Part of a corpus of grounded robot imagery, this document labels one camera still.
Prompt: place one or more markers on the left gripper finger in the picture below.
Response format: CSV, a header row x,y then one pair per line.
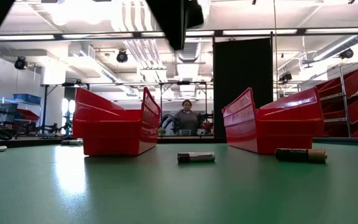
x,y
172,21

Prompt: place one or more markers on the red plastic bin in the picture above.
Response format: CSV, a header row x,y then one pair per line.
x,y
284,133
113,137

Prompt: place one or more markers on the copper-top Duracell battery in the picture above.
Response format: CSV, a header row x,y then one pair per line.
x,y
300,155

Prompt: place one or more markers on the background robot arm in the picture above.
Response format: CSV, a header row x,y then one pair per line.
x,y
205,124
168,121

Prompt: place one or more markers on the white ceiling pipe bundle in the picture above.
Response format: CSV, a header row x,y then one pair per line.
x,y
141,53

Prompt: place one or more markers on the black partition panel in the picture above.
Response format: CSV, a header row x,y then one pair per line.
x,y
241,62

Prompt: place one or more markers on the thin vertical metal pole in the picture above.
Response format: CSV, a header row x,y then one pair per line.
x,y
275,62

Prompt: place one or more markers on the person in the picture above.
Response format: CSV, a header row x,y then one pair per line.
x,y
186,119

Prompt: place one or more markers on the green table mat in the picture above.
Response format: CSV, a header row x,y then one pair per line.
x,y
179,193

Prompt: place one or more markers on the red storage bin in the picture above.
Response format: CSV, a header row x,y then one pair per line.
x,y
28,115

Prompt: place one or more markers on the background equipment cart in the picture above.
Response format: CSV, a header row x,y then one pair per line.
x,y
6,109

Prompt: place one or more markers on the ribbed silver ceiling duct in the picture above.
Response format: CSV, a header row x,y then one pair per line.
x,y
194,53

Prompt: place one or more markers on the black frame crossbar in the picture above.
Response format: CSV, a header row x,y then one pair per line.
x,y
259,31

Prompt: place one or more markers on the grey slanted ceiling duct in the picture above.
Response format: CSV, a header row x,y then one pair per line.
x,y
337,46

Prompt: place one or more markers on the background black frame workstation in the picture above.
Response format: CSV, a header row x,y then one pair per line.
x,y
44,105

